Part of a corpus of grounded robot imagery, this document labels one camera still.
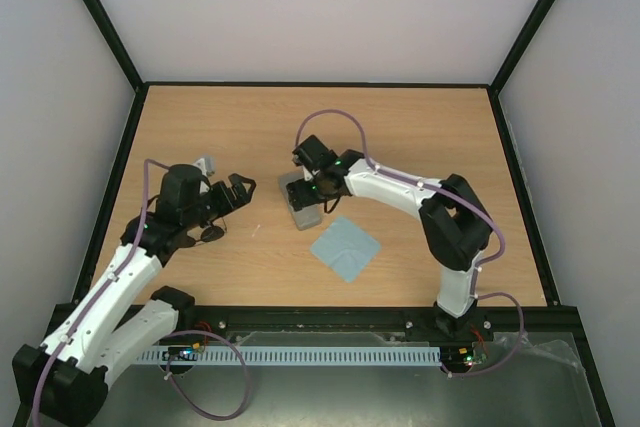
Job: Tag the black right frame post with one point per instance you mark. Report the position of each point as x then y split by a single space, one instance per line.
524 38

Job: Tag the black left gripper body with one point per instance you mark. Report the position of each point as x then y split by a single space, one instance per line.
221 206

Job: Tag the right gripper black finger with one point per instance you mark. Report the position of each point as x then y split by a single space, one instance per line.
312 197
295 192

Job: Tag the black enclosure frame post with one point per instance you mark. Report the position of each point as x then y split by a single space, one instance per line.
109 33

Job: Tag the black front mounting rail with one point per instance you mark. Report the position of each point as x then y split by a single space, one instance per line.
411 324

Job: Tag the grey glasses case green lining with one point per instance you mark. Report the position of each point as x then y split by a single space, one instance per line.
306 218

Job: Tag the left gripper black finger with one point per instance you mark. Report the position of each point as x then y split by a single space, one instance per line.
242 184
243 195

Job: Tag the light blue cleaning cloth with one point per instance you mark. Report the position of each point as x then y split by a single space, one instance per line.
345 248

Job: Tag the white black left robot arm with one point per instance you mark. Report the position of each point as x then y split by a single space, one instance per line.
69 375

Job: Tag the black sunglasses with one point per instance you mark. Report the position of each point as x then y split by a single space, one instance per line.
213 231

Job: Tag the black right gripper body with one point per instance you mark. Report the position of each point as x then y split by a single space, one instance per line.
299 194

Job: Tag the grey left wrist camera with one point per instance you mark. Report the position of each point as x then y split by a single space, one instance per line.
206 165

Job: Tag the light blue slotted cable duct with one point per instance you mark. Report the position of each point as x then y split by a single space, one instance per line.
217 355

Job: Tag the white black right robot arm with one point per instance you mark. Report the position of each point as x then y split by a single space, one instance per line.
455 225

